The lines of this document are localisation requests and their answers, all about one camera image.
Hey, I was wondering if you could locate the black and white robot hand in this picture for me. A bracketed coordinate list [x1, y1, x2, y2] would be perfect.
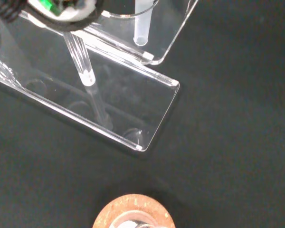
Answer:
[0, 0, 105, 31]

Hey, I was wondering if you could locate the clear acrylic funnel stand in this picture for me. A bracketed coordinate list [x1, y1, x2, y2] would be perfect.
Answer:
[0, 0, 200, 153]

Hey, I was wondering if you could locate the black bench cloth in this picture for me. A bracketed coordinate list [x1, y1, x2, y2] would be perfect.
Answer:
[0, 0, 285, 228]

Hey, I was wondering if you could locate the clear round-bottom flask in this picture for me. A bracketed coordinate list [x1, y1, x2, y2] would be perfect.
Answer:
[111, 212, 159, 228]

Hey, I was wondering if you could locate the cork ring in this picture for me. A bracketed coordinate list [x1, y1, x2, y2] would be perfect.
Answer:
[92, 193, 176, 228]

